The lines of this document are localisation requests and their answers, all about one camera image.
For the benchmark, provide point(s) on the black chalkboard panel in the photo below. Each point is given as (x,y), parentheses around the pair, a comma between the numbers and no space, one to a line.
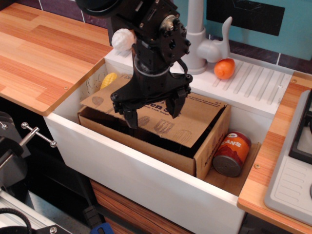
(247,14)

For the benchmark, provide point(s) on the brown cardboard box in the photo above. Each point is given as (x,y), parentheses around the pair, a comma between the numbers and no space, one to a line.
(187,142)

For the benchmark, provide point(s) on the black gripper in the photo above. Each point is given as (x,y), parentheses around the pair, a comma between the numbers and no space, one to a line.
(145,89)

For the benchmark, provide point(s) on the orange beans can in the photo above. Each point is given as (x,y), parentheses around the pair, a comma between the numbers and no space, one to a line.
(231,154)

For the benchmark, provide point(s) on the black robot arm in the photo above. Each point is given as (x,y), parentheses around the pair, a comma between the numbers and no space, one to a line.
(159,72)

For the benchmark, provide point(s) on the orange toy carrot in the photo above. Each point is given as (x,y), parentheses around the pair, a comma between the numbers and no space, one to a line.
(225,68)

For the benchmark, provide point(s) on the aluminium frame rail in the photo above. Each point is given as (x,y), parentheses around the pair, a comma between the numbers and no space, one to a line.
(18,218)

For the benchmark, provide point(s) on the white toy sink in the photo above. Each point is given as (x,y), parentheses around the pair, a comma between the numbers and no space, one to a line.
(174,187)

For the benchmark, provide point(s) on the grey toy faucet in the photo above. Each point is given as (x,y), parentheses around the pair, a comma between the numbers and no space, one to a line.
(203,50)

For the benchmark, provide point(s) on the silver cabinet handle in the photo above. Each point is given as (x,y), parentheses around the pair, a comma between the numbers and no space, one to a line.
(35,132)

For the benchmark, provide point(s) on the white toy garlic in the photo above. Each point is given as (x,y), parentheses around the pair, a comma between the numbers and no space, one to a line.
(123,39)

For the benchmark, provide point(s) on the blue clamp handle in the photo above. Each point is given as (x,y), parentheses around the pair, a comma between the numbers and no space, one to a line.
(104,228)

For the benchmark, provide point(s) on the grey toy stove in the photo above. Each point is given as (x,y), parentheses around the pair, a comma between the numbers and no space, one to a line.
(290,188)

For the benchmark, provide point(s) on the yellow toy corn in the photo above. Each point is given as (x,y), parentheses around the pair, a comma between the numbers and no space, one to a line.
(109,78)

